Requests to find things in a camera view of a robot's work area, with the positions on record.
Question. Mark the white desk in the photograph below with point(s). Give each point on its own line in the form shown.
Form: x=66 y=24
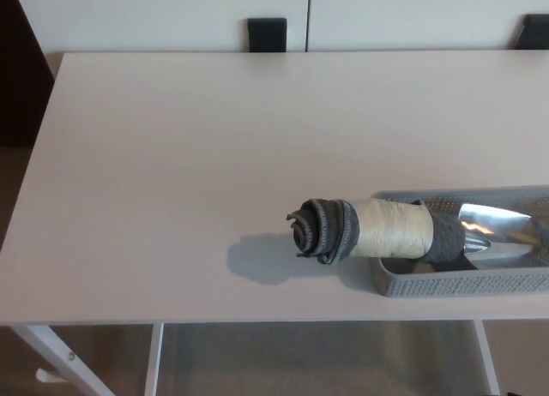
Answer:
x=171 y=134

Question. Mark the grey mesh container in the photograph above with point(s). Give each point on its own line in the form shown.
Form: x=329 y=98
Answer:
x=472 y=286

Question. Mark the white cabinet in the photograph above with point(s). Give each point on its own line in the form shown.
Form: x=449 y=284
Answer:
x=128 y=10

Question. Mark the dark brown furniture panel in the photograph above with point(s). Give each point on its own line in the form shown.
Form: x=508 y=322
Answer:
x=17 y=70

